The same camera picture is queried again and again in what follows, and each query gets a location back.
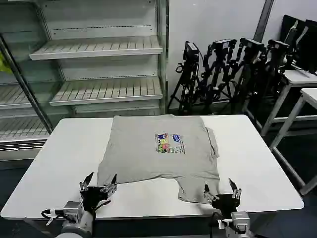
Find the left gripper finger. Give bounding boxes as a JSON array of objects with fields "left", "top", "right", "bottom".
[
  {"left": 79, "top": 171, "right": 95, "bottom": 192},
  {"left": 100, "top": 173, "right": 118, "bottom": 197}
]

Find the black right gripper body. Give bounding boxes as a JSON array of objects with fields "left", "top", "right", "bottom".
[{"left": 211, "top": 193, "right": 241, "bottom": 217}]

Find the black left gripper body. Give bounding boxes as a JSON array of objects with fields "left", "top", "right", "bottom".
[{"left": 80, "top": 186, "right": 111, "bottom": 212}]

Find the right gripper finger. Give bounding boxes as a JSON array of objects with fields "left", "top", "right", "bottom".
[
  {"left": 203, "top": 183, "right": 219, "bottom": 202},
  {"left": 228, "top": 178, "right": 242, "bottom": 199}
]

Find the grey t-shirt with cartoon print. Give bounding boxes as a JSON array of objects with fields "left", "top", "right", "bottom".
[{"left": 96, "top": 114, "right": 221, "bottom": 205}]

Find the glass-fronted white shelf rack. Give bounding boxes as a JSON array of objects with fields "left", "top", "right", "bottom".
[{"left": 0, "top": 0, "right": 54, "bottom": 170}]

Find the white side table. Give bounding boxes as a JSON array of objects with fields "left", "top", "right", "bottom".
[
  {"left": 269, "top": 87, "right": 317, "bottom": 196},
  {"left": 242, "top": 68, "right": 317, "bottom": 136}
]

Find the empty white shelf rack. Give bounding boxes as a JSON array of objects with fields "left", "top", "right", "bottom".
[{"left": 29, "top": 0, "right": 170, "bottom": 118}]

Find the yellow object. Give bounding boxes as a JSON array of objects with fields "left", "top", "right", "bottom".
[{"left": 0, "top": 53, "right": 12, "bottom": 75}]

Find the black monitor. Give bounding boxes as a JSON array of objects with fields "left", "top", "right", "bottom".
[
  {"left": 296, "top": 19, "right": 317, "bottom": 76},
  {"left": 281, "top": 14, "right": 307, "bottom": 65}
]

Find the grey slanted beam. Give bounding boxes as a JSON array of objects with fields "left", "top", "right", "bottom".
[{"left": 252, "top": 0, "right": 275, "bottom": 41}]

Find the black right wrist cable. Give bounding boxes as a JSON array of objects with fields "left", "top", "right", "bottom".
[{"left": 209, "top": 210, "right": 224, "bottom": 238}]

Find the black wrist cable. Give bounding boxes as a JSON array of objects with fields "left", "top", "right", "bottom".
[
  {"left": 209, "top": 210, "right": 224, "bottom": 238},
  {"left": 40, "top": 208, "right": 65, "bottom": 227}
]

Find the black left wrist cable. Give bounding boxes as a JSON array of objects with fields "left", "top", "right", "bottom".
[{"left": 40, "top": 208, "right": 65, "bottom": 227}]

